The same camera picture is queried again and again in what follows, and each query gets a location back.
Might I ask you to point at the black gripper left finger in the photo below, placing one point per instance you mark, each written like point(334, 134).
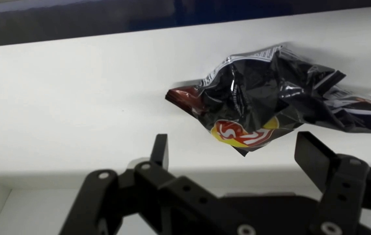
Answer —
point(149, 197)

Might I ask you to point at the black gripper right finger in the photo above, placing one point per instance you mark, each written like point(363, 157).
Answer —
point(345, 187)

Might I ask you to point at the blue wall cabinet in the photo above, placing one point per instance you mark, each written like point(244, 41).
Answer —
point(62, 109)

